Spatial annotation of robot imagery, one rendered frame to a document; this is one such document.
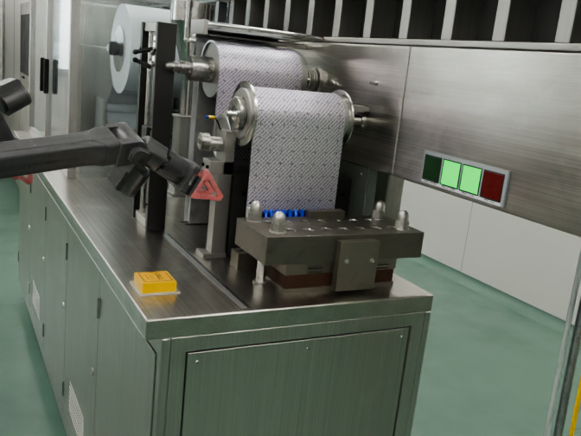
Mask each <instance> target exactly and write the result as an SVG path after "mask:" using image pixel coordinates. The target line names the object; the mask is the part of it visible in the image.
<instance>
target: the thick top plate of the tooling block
mask: <svg viewBox="0 0 581 436"><path fill-rule="evenodd" d="M370 217H371V215H352V216H344V218H336V219H309V218H307V217H305V216H297V217H285V223H286V225H285V231H286V234H272V233H270V232H269V230H270V229H271V222H272V217H262V220H263V222H260V223H255V222H249V221H247V220H246V217H241V218H237V223H236V233H235V242H234V243H235V244H236V245H237V246H239V247H240V248H242V249H243V250H244V251H246V252H247V253H249V254H250V255H251V256H252V257H253V258H255V259H256V260H258V261H259V262H260V263H262V264H263V265H265V266H273V265H289V264H305V263H322V262H335V250H336V242H337V240H354V239H377V240H380V250H379V257H378V260H385V259H401V258H417V257H420V256H421V251H422V246H423V239H424V234H425V233H424V232H422V231H420V230H417V229H416V228H412V227H410V226H409V228H410V229H409V230H408V231H401V230H397V229H395V228H393V227H394V226H395V220H394V219H392V218H389V217H387V216H385V218H386V219H385V220H384V221H379V220H374V219H372V218H370Z"/></svg>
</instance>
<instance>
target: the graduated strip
mask: <svg viewBox="0 0 581 436"><path fill-rule="evenodd" d="M161 235H162V236H163V237H164V238H165V239H166V240H168V241H169V242H170V243H171V244H172V245H173V246H174V247H175V248H176V249H177V250H178V251H179V252H180V253H181V254H183V255H184V256H185V257H186V258H187V259H188V260H189V261H190V262H191V263H192V264H193V265H194V266H195V267H196V268H198V269H199V270H200V271H201V272H202V273H203V274H204V275H205V276H206V277H207V278H208V279H209V280H210V281H211V282H213V283H214V284H215V285H216V286H217V287H218V288H219V289H220V290H221V291H222V292H223V293H224V294H225V295H226V296H228V297H229V298H230V299H231V300H232V301H233V302H234V303H235V304H236V305H237V306H238V307H239V308H240V309H251V307H249V306H248V305H247V304H246V303H245V302H244V301H243V300H242V299H241V298H239V297H238V296H237V295H236V294H235V293H234V292H233V291H231V290H230V289H229V288H228V287H227V286H226V285H225V284H224V283H223V282H221V281H220V280H219V279H218V278H217V277H216V276H215V275H214V274H213V273H211V272H210V271H209V270H208V269H207V268H206V267H205V266H204V265H203V264H202V263H201V262H200V261H199V260H198V259H197V258H196V257H194V256H193V255H192V254H191V253H190V252H189V251H188V250H187V249H186V248H184V247H183V246H182V245H181V244H180V243H179V242H178V241H177V240H175V239H174V238H173V237H172V236H171V235H170V234H161Z"/></svg>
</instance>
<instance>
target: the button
mask: <svg viewBox="0 0 581 436"><path fill-rule="evenodd" d="M134 284H135V285H136V287H137V288H138V290H139V291H140V292H141V293H142V294H143V293H155V292H176V281H175V280H174V279H173V277H172V276H171V275H170V274H169V273H168V272H167V271H160V272H135V273H134Z"/></svg>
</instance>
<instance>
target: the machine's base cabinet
mask: <svg viewBox="0 0 581 436"><path fill-rule="evenodd" d="M18 261H19V281H20V285H21V288H22V293H23V296H24V298H25V301H26V305H27V307H28V310H29V315H30V318H31V321H32V324H33V327H34V330H35V334H36V338H37V341H38V343H39V346H40V350H41V354H42V357H43V361H44V363H45V366H46V369H47V372H48V377H49V380H50V383H51V386H52V389H53V391H54V397H55V399H56V402H57V406H58V408H59V411H60V414H61V419H62V422H63V425H64V428H65V431H66V434H67V436H411V432H412V423H413V416H414V411H415V406H416V400H417V395H418V385H419V380H420V374H421V369H422V363H423V358H424V352H425V343H426V338H427V331H428V326H429V321H430V315H431V312H430V311H421V312H413V313H405V314H396V315H387V316H379V317H363V318H355V319H346V320H337V321H329V322H321V323H312V324H296V325H287V326H279V327H271V328H262V329H254V330H237V331H229V332H221V333H212V334H204V335H195V336H186V337H171V338H162V339H154V340H145V338H144V336H143V335H142V333H141V332H140V330H139V329H138V327H137V326H136V325H135V323H134V322H133V320H132V318H131V316H130V315H129V313H128V312H127V310H126V309H125V308H124V306H123V305H122V303H121V302H120V300H119V299H118V296H117V295H116V293H115V292H114V290H113V289H112V288H111V286H110V285H109V283H108V282H107V280H106V279H105V277H104V275H103V273H102V272H101V271H100V270H99V268H98V266H97V265H96V263H95V262H94V260H93V258H92V257H91V255H90V254H89V252H88V251H87V250H86V248H85V246H84V245H83V243H82V242H81V240H80V238H79V237H78V235H77V234H76V233H75V232H74V230H73V228H72V226H71V225H70V223H69V222H68V220H67V218H66V217H65V215H64V214H63V213H62V212H61V210H60V208H59V206H58V205H57V203H56V202H55V200H54V198H53V197H52V196H51V195H50V193H49V192H48V190H47V188H46V187H45V185H44V183H43V182H42V180H41V178H40V177H39V176H38V175H37V173H36V174H33V182H32V183H31V184H29V185H27V184H26V183H25V182H23V181H22V180H21V179H20V196H19V251H18Z"/></svg>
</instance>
